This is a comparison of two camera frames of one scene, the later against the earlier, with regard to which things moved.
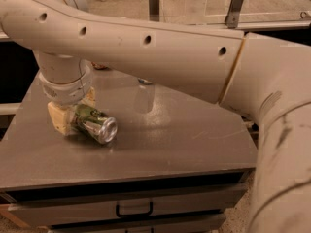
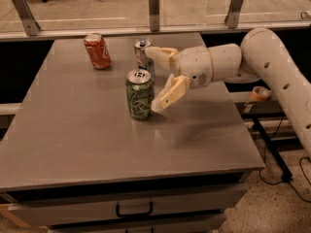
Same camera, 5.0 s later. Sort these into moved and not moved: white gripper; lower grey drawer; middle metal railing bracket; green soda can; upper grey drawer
Moved: green soda can; white gripper
Not moved: middle metal railing bracket; upper grey drawer; lower grey drawer
